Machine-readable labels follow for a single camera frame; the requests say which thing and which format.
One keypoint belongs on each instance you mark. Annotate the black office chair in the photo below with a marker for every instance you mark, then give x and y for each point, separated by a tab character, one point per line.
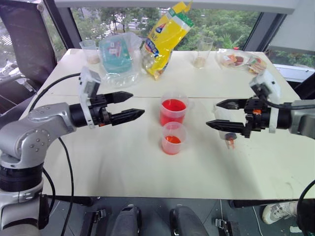
24	41

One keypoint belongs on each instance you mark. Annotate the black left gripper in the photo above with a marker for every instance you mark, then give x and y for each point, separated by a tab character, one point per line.
99	111

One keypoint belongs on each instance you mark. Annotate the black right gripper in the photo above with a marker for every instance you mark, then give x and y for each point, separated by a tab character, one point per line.
257	120

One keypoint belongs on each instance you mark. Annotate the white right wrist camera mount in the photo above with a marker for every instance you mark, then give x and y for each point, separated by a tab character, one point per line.
269	82

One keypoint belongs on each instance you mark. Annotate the tall clear plastic cup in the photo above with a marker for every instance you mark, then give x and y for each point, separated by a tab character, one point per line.
203	52

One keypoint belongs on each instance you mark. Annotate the small clear cup orange bits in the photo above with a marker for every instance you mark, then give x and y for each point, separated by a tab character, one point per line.
223	114

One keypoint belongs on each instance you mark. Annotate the short clear plastic cup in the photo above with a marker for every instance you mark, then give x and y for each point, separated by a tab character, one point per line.
90	52

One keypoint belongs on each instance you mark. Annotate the clear bag of snacks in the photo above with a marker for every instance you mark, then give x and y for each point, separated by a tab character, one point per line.
240	60

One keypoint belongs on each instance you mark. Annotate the small cup of red liquid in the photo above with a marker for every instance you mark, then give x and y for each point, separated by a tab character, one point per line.
172	141

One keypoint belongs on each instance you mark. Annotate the clear bag with teal package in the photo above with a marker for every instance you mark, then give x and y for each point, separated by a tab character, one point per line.
116	56

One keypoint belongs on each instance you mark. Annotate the yellow snack bag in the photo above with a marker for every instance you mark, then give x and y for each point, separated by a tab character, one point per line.
162	41

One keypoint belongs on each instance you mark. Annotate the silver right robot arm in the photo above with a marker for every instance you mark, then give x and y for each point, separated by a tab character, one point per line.
301	118

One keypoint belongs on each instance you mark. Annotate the white sneaker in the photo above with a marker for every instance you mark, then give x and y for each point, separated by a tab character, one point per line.
278	212

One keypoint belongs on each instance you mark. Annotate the large cup of red liquid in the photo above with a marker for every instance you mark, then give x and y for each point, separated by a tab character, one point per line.
173	110

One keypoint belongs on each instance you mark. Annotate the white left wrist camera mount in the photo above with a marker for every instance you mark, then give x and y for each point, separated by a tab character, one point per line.
88	84

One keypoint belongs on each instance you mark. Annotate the black table frame bar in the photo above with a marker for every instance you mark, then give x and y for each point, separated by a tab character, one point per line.
251	203

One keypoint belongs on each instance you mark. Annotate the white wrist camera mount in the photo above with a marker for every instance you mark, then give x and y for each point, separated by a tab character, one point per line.
88	84
269	82

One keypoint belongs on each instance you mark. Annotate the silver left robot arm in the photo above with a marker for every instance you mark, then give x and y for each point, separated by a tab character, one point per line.
29	137

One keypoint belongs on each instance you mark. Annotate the dark rounded shape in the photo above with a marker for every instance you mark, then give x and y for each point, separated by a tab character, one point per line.
187	222
128	221

